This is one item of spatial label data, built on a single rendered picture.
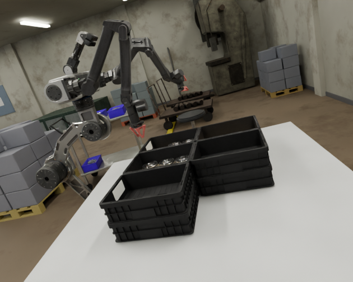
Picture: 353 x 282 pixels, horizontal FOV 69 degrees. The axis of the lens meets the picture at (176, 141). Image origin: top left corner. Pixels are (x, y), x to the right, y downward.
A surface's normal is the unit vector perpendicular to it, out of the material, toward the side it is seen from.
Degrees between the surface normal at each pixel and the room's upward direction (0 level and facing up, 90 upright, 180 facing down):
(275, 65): 90
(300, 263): 0
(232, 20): 90
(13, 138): 90
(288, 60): 90
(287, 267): 0
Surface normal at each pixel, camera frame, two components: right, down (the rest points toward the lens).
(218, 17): 0.04, 0.30
